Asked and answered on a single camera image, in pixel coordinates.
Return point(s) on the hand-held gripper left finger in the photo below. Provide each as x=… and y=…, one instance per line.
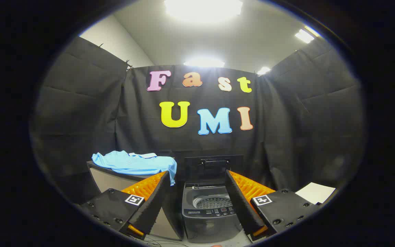
x=156, y=202

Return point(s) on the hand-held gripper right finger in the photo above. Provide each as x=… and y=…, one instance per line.
x=240, y=202

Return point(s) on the grey washing machine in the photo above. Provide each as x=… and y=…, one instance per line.
x=211, y=219

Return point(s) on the light blue polo shirt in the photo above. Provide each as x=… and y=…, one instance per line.
x=135, y=163

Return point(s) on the grey cabinet with dark top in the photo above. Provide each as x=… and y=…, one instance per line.
x=108, y=180

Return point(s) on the white paper sheet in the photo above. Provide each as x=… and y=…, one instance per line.
x=315, y=192

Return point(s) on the black backdrop cloth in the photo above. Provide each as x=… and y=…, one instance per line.
x=286, y=113

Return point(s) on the large ceiling light panel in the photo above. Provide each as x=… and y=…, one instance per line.
x=203, y=9

